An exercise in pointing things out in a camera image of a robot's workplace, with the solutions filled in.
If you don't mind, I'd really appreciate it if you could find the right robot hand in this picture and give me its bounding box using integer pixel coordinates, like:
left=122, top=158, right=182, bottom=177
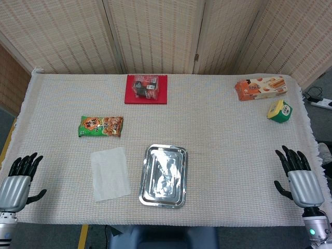
left=274, top=145, right=325, bottom=209

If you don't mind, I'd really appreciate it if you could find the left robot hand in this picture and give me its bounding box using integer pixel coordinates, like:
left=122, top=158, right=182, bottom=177
left=0, top=152, right=47, bottom=213

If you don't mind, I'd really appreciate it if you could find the orange biscuit box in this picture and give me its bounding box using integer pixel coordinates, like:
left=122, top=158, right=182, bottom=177
left=234, top=75, right=289, bottom=101

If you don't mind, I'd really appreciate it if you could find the red notebook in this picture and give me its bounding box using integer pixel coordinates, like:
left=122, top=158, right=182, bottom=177
left=124, top=74, right=168, bottom=105

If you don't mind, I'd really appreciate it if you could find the green snack bag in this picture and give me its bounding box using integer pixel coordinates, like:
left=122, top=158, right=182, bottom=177
left=78, top=115, right=124, bottom=138

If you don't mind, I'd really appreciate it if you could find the beige folding screen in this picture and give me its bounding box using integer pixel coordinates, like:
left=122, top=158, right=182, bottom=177
left=0, top=0, right=332, bottom=115

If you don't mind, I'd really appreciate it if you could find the black cable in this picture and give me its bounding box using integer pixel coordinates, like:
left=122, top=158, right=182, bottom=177
left=303, top=86, right=324, bottom=102

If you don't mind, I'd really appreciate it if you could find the green yellow-lidded container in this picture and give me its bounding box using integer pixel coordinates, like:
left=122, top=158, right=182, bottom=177
left=267, top=100, right=294, bottom=123

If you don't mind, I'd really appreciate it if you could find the white power strip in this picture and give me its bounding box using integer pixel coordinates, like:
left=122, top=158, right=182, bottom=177
left=310, top=98, right=332, bottom=109

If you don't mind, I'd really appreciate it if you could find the silver metal tray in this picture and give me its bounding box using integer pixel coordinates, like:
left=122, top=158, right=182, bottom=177
left=139, top=144, right=189, bottom=209

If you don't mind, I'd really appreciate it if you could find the white woven tablecloth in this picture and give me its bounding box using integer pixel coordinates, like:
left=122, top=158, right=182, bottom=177
left=0, top=67, right=328, bottom=228

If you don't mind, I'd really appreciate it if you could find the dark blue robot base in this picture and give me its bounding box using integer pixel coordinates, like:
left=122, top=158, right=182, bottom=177
left=106, top=225, right=220, bottom=249

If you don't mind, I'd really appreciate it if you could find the white paper sheet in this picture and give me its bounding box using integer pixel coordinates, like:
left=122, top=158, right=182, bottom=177
left=90, top=146, right=131, bottom=203

